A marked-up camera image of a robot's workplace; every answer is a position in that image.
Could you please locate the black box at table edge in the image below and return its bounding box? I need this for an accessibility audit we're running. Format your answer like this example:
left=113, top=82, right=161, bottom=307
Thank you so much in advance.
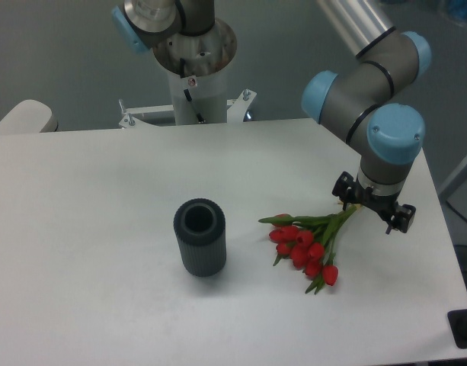
left=447, top=309, right=467, bottom=349

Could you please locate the black cable on pedestal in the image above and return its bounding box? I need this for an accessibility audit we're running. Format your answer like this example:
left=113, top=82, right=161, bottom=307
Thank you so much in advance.
left=178, top=57, right=206, bottom=124

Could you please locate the dark grey ribbed vase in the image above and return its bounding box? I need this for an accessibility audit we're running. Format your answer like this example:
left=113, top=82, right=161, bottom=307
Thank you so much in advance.
left=173, top=198, right=227, bottom=277

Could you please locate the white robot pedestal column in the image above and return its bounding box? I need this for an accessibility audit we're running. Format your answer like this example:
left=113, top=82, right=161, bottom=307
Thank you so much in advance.
left=152, top=18, right=238, bottom=125

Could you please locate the red tulip bouquet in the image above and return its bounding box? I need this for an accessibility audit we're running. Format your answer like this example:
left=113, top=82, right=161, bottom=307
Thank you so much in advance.
left=258, top=204, right=360, bottom=294

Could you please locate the white furniture at right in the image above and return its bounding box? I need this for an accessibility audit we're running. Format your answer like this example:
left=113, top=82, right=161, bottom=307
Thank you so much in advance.
left=437, top=155, right=467, bottom=223

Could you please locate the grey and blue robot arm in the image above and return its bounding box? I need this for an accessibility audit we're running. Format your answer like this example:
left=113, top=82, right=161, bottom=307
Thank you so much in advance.
left=111, top=1, right=432, bottom=232

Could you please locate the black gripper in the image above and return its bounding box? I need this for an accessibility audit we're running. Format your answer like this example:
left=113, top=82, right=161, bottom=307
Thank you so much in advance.
left=332, top=172, right=416, bottom=234

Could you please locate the white chair backrest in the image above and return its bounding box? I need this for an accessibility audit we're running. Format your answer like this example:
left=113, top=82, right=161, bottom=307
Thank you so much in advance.
left=0, top=100, right=59, bottom=136

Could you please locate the white pedestal base frame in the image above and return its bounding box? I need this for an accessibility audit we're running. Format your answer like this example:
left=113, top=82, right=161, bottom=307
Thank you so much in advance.
left=118, top=88, right=257, bottom=129

